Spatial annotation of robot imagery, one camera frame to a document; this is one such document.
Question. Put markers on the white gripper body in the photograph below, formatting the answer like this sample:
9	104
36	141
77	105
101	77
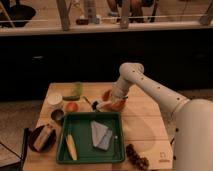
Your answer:
114	100

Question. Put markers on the black dish brush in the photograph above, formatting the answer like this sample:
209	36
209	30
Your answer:
96	105

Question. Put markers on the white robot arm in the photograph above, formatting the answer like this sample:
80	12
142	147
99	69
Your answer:
193	146

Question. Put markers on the red bowl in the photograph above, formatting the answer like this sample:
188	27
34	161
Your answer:
109	107

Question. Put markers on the blue folded cloth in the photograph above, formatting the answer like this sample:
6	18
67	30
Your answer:
101	135

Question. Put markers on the red tomato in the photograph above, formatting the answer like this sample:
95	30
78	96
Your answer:
71	107

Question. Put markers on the green plastic tray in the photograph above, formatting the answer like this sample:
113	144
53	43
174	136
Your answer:
79	126

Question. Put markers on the white cup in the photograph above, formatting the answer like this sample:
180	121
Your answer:
54	100

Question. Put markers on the yellow corn cob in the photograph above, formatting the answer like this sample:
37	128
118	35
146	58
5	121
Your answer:
71	147

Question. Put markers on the bunch of dark grapes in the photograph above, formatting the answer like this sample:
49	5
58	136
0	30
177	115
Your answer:
141	163

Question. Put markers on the sandwich slice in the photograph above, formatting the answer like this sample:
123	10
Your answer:
43	137

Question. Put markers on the dark round plate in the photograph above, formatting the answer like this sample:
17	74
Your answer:
48	145

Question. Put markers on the black chair frame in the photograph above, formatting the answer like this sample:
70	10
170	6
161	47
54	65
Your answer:
18	166

